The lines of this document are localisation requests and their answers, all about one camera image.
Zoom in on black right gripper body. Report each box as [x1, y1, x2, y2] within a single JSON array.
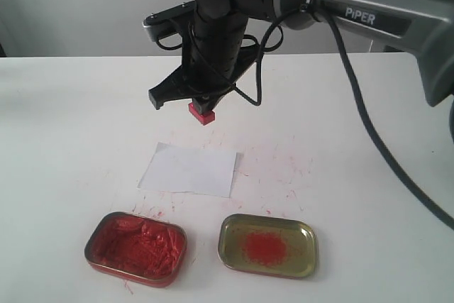
[[148, 11, 258, 109]]

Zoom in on red stamp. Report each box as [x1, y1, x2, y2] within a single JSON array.
[[188, 103, 216, 126]]

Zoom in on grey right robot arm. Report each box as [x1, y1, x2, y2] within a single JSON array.
[[143, 0, 453, 114]]

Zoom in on red ink tin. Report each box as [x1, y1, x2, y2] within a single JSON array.
[[84, 211, 187, 287]]

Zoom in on white paper sheet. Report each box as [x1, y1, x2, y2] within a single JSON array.
[[138, 143, 243, 198]]

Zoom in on gold tin lid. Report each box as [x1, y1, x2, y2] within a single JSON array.
[[218, 214, 318, 279]]

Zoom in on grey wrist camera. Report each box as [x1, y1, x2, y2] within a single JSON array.
[[143, 1, 196, 43]]

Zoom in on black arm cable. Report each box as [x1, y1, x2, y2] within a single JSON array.
[[155, 0, 454, 230]]

